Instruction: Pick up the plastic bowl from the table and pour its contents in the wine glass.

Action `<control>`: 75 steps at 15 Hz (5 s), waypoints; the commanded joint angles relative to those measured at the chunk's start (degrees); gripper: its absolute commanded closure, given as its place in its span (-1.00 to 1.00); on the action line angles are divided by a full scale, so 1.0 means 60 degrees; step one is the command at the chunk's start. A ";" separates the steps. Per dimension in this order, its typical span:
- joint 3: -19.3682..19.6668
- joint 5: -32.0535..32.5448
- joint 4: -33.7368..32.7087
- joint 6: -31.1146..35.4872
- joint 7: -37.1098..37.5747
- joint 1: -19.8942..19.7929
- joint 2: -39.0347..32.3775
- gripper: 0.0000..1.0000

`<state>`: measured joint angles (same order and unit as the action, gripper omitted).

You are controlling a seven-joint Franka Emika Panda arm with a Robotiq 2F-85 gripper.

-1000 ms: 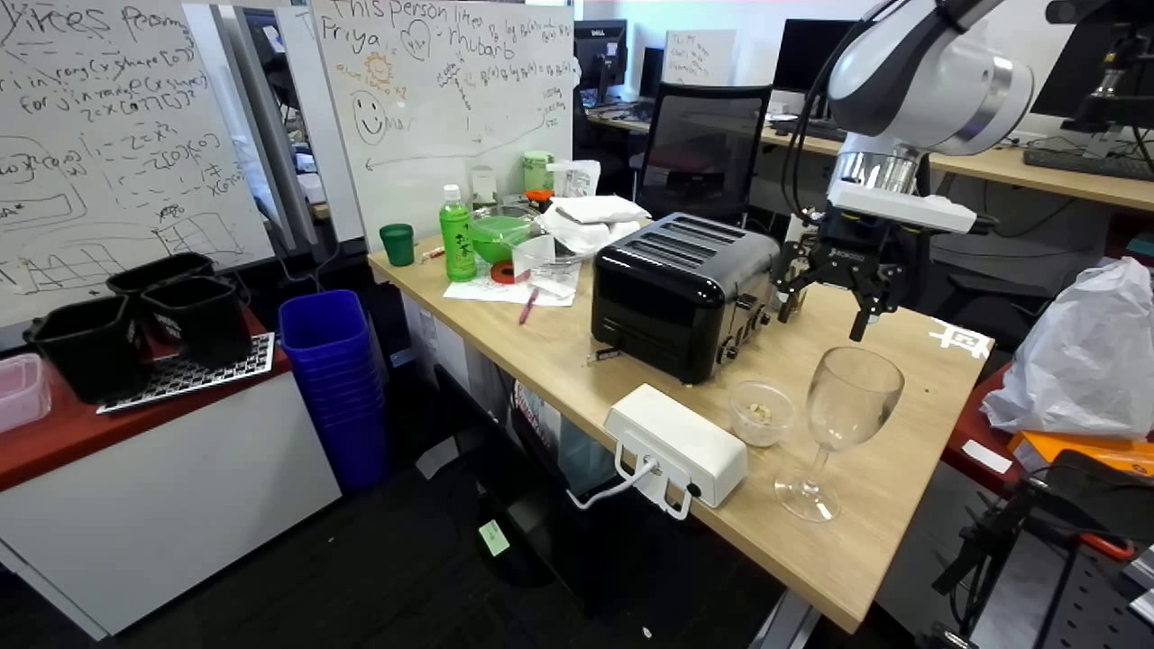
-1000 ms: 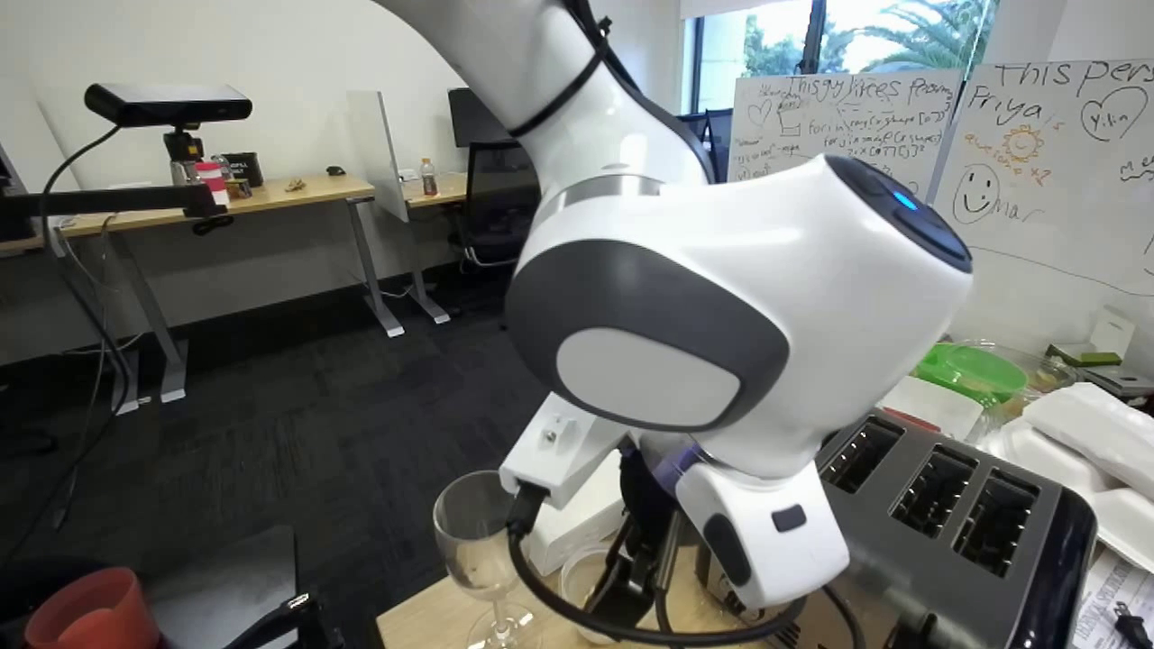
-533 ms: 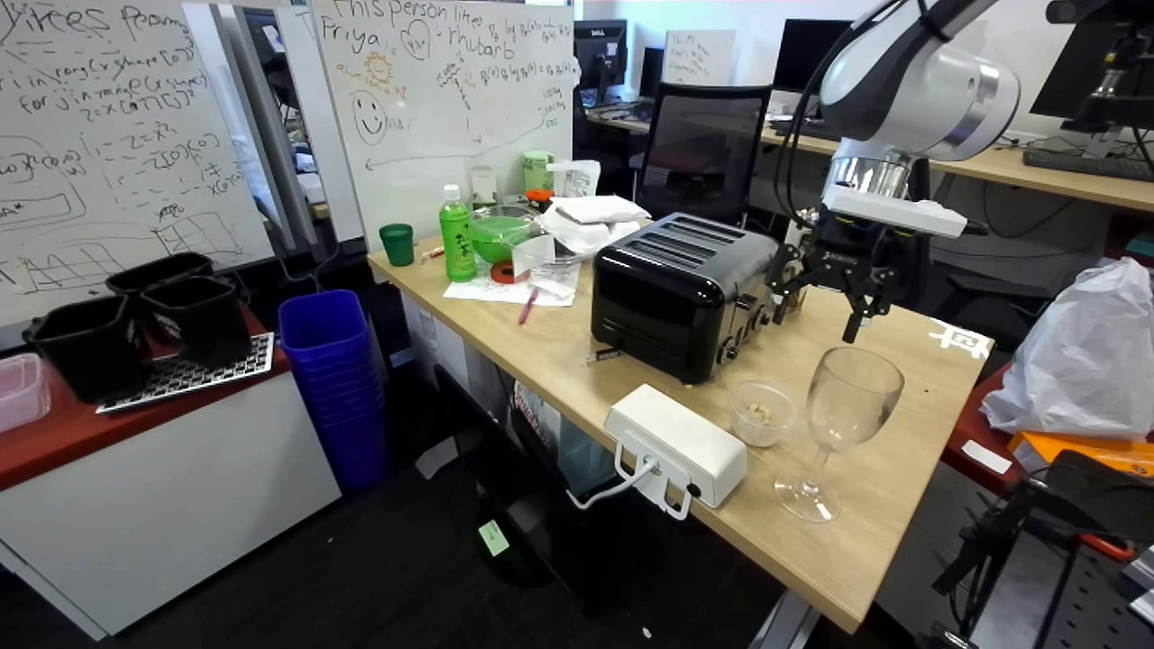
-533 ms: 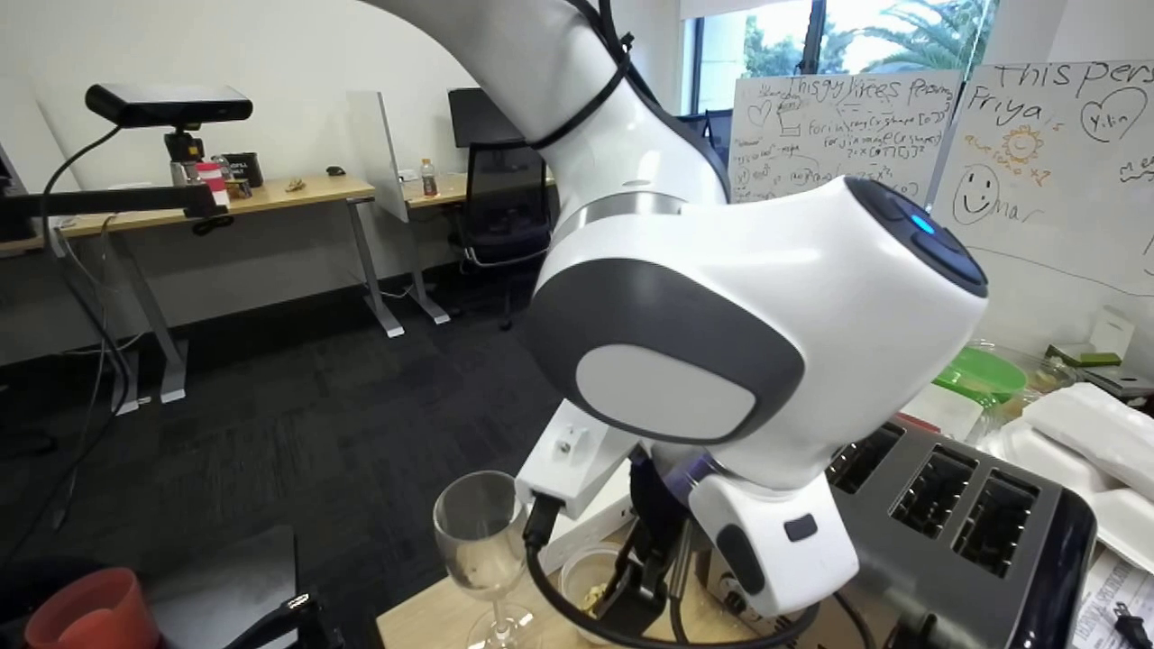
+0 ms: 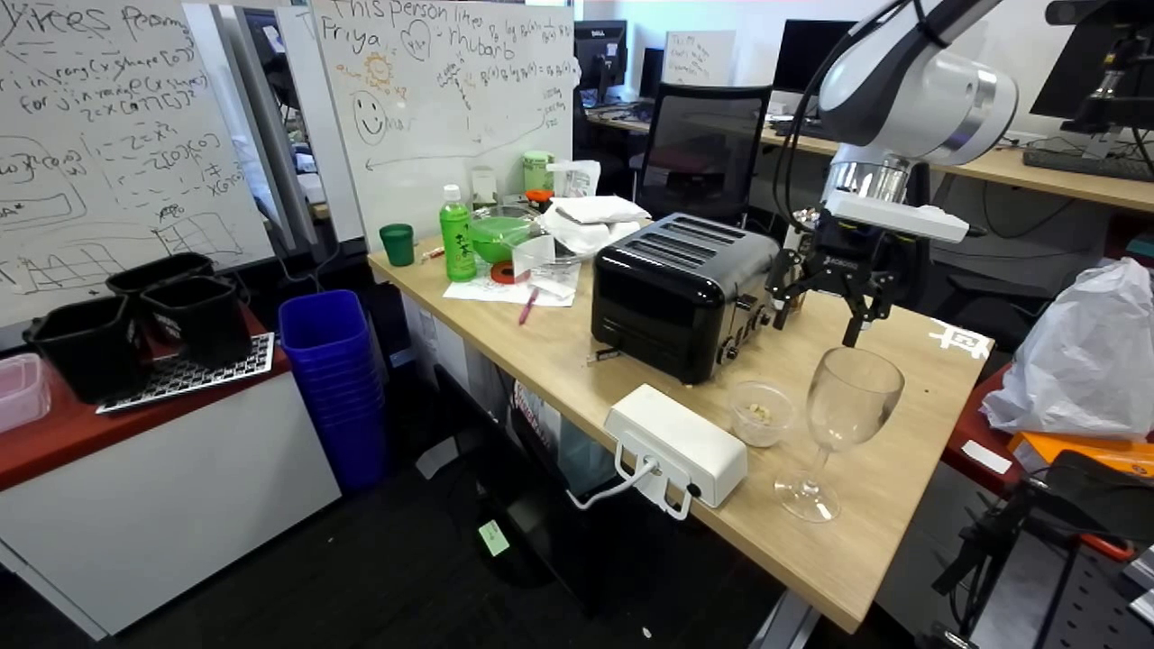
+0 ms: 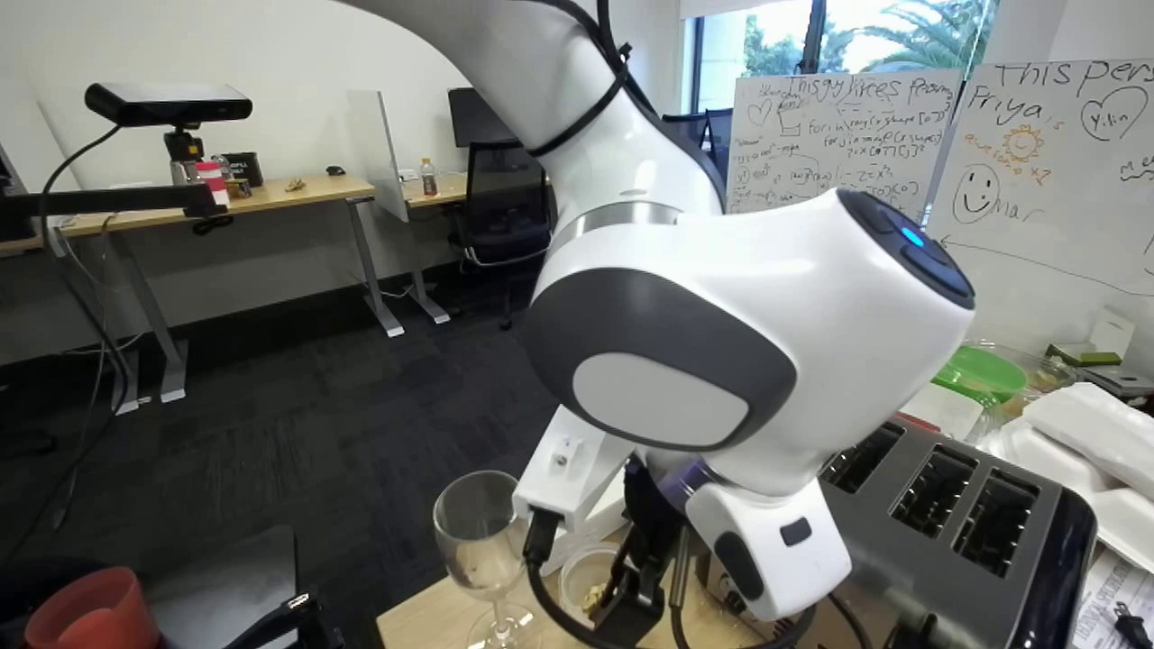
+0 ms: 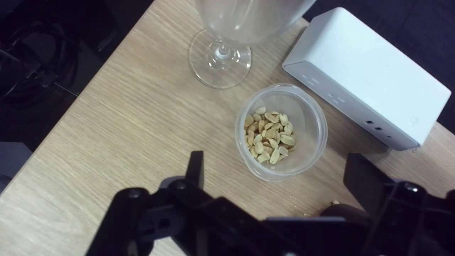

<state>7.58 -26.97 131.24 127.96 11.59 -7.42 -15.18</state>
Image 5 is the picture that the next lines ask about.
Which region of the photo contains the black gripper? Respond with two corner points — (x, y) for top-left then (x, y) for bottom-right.
(766, 213), (936, 354)

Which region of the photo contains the clear plastic bowl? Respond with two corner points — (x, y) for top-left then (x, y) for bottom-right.
(727, 380), (801, 453)

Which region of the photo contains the clear wine glass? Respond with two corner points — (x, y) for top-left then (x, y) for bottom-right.
(773, 344), (909, 527)

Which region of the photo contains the black four-slot toaster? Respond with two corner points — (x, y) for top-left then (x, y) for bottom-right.
(590, 208), (787, 391)

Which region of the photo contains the white marker sticker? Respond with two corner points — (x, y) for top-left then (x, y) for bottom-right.
(924, 319), (998, 366)

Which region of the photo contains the red side table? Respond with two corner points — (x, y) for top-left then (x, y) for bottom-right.
(941, 369), (1140, 569)

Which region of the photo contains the black mesh office chair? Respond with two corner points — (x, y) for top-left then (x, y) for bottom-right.
(632, 80), (775, 236)

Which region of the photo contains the white rectangular box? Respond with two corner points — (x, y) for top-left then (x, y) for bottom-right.
(604, 381), (754, 522)

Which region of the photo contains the white label tag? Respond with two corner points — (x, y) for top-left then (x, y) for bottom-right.
(959, 437), (1016, 481)

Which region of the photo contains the white styrofoam tray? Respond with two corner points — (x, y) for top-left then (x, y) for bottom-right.
(529, 191), (653, 259)

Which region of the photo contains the black computer monitor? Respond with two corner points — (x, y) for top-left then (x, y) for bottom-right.
(770, 16), (859, 103)
(569, 17), (632, 94)

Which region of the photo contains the white plastic bag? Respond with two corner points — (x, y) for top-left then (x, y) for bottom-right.
(978, 254), (1154, 445)

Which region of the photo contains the wooden office desk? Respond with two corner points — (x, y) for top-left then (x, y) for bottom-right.
(754, 119), (1154, 219)

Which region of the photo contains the orange flat object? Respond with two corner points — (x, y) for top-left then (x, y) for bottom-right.
(1010, 429), (1154, 487)

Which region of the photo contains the white paper sheet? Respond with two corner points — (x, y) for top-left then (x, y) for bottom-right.
(439, 276), (580, 313)

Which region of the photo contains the green plastic bottle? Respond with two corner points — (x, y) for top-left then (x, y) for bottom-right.
(438, 179), (484, 288)

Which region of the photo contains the whiteboard with smiley face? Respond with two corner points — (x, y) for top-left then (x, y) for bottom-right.
(308, 0), (585, 254)

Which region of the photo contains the dark green cup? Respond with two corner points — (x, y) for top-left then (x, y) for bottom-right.
(376, 219), (418, 270)

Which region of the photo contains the blue bin stack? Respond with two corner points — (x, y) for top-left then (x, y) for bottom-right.
(276, 284), (394, 497)

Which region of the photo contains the black plastic pot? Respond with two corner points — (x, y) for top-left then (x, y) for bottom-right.
(141, 270), (258, 372)
(22, 292), (157, 408)
(100, 250), (219, 307)

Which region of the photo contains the white perforated tray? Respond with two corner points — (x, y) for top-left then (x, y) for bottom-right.
(94, 327), (283, 419)

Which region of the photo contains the white cabinet red top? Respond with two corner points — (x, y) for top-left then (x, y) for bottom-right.
(0, 307), (348, 642)

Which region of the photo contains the whiteboard with dense writing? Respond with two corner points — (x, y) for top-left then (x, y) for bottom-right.
(0, 0), (278, 332)

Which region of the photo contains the pink plastic container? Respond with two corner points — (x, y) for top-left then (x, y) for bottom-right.
(0, 349), (59, 437)

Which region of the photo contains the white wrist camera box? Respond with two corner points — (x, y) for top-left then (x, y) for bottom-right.
(823, 189), (975, 250)

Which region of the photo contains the white box cable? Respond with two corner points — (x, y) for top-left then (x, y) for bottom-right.
(563, 449), (665, 516)

